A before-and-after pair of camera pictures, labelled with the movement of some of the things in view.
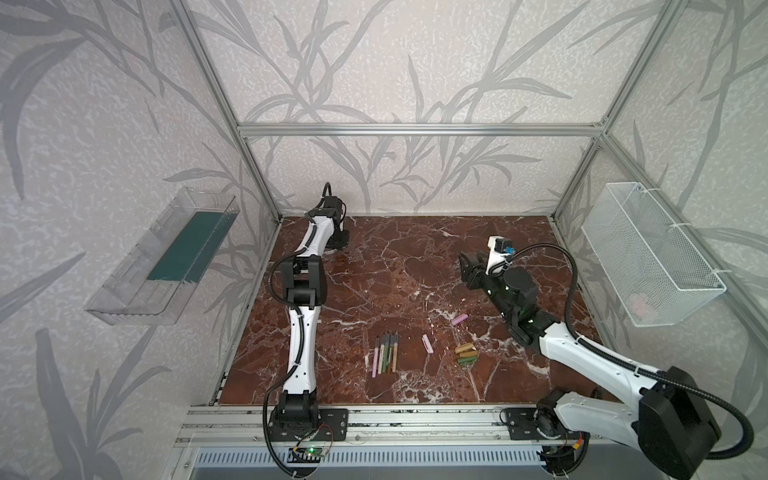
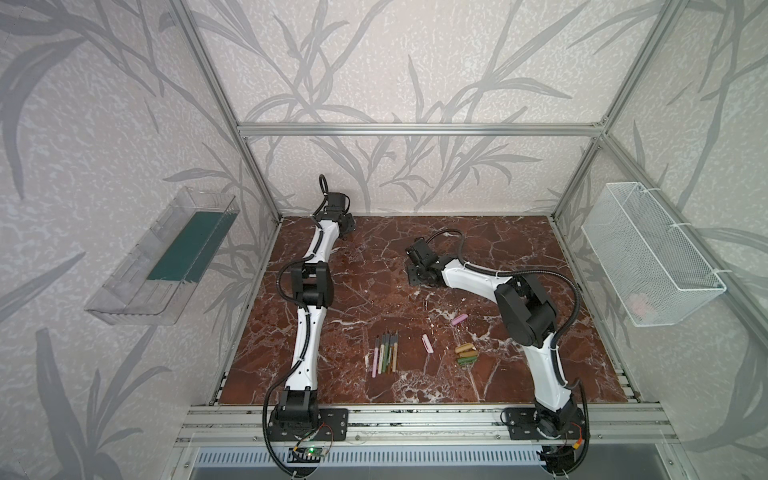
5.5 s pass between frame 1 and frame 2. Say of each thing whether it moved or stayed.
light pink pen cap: stayed
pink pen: stayed
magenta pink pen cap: stayed
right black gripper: moved
